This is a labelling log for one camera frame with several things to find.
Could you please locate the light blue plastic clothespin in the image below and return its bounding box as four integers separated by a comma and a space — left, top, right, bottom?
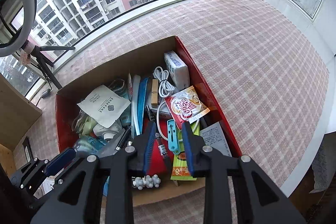
167, 119, 181, 155

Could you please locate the red cardboard storage box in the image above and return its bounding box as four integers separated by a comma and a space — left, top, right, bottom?
55, 35, 243, 208

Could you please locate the black flat sachet packet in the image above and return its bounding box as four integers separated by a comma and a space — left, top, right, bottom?
22, 136, 34, 162

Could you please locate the wooden clothespin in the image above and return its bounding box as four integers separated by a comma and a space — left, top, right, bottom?
150, 79, 159, 107

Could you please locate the coffee mate sachet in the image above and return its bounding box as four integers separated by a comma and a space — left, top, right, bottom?
165, 86, 210, 130

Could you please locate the white printed leaflet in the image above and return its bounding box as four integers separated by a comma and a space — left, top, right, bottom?
200, 122, 232, 157

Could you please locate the black marker pen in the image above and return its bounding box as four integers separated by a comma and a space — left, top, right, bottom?
115, 126, 132, 151

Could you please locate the green orange snack packet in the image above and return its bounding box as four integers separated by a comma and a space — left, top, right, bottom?
170, 130, 197, 181

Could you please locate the white paper envelope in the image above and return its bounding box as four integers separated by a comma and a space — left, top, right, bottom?
77, 85, 130, 128

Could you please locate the white knobbly massage toy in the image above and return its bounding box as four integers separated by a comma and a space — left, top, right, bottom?
132, 174, 161, 190

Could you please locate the white tissue pack dotted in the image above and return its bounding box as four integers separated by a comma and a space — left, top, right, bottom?
164, 51, 190, 91

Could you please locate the wooden shelf board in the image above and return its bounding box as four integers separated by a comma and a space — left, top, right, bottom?
0, 75, 42, 151

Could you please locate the pink plaid table cloth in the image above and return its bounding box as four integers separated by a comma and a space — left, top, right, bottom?
12, 0, 330, 224

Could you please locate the black tripod leg stand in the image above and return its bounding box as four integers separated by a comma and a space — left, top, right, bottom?
21, 40, 76, 90

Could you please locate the white coiled usb cable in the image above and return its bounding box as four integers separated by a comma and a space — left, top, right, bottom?
152, 66, 176, 98

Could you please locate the white ring light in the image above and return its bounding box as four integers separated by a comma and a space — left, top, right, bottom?
1, 0, 37, 57

